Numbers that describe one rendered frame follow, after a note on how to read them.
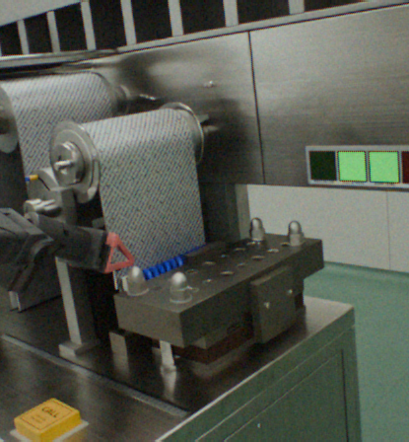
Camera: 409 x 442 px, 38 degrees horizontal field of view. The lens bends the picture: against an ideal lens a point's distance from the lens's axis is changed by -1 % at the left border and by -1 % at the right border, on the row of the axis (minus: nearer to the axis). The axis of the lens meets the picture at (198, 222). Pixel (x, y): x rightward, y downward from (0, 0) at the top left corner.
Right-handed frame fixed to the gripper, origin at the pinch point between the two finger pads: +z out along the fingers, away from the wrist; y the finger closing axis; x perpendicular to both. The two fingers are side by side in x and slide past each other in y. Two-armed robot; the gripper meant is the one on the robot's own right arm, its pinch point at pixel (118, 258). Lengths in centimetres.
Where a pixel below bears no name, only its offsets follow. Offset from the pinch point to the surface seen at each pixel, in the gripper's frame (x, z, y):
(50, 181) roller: 11.4, -8.2, -15.6
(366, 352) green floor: -3, 202, -48
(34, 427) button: -27.2, -16.2, 11.1
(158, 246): 4.5, 8.1, 0.4
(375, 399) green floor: -21, 173, -26
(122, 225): 5.8, -1.5, 0.3
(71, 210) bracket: 6.2, -7.7, -7.0
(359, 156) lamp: 26.5, 18.8, 32.1
